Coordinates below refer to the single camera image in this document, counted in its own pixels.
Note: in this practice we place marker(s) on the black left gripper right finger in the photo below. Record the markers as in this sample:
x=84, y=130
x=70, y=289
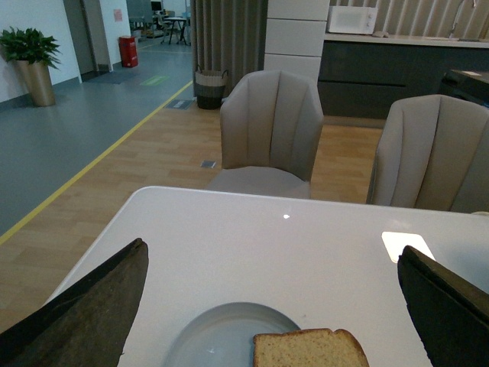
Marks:
x=449, y=313

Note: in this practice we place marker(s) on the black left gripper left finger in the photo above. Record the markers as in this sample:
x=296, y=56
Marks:
x=89, y=322

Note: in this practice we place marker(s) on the slice of brown bread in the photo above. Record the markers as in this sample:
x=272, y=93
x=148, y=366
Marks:
x=315, y=347

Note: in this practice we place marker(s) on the light blue round plate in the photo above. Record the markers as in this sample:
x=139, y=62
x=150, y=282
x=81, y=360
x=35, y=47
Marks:
x=223, y=335

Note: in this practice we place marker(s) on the gold conical plant pot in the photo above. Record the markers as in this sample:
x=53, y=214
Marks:
x=37, y=78

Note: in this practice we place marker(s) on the dark grey kitchen counter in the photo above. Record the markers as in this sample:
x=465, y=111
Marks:
x=362, y=77

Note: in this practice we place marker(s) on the beige chair on left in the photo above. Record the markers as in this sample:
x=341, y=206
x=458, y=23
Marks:
x=271, y=124

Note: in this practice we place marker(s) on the red box on floor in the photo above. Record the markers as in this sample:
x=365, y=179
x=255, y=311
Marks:
x=128, y=51

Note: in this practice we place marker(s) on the green potted plant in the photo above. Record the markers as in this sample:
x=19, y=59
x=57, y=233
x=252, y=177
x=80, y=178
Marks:
x=29, y=45

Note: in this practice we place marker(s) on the white microwave oven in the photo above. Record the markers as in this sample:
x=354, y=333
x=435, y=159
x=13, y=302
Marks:
x=351, y=20

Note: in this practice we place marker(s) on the distant black table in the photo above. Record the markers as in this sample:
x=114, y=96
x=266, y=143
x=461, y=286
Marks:
x=178, y=27

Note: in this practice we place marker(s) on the grey pleated curtain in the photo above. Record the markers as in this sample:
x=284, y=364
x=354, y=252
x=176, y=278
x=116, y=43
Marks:
x=228, y=35

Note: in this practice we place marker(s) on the white pillar cabinet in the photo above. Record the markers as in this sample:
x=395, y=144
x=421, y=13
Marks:
x=295, y=34

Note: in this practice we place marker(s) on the woven basket with handles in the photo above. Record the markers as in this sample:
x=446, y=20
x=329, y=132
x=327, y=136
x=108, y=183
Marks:
x=210, y=87

